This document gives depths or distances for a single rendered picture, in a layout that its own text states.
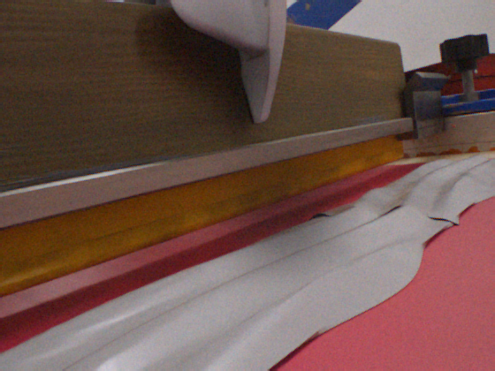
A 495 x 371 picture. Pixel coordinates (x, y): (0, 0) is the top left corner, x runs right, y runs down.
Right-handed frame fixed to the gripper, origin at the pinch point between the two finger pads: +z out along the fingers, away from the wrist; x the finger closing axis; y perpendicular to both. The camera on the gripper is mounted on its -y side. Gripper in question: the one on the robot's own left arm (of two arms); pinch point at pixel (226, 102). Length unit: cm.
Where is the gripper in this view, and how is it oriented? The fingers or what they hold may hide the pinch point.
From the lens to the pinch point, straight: 22.7
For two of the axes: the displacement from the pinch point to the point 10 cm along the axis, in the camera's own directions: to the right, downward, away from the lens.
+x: 7.4, -0.4, -6.7
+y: -6.6, 1.9, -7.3
